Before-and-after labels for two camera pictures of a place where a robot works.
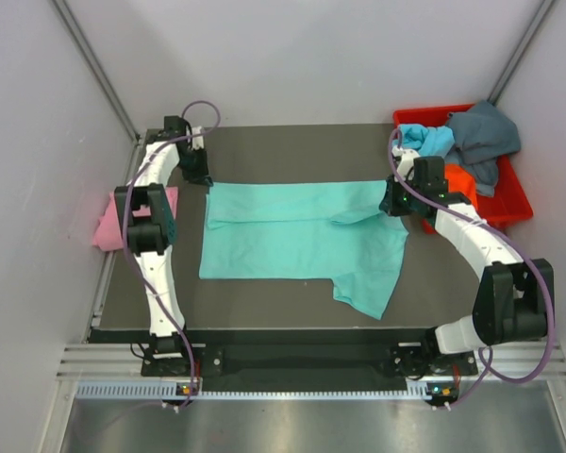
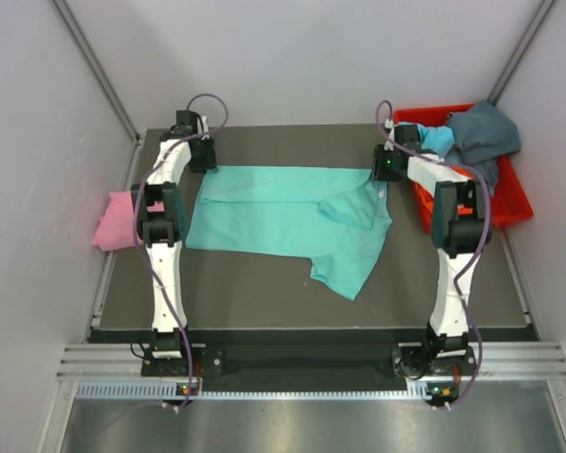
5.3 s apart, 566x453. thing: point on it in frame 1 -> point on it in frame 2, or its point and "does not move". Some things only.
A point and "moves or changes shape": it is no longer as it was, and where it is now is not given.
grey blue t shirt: x=482 y=135 does not move
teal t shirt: x=305 y=230 moves or changes shape
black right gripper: x=388 y=204 -> x=377 y=172
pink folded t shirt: x=108 y=233 does not move
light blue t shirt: x=426 y=141 does not move
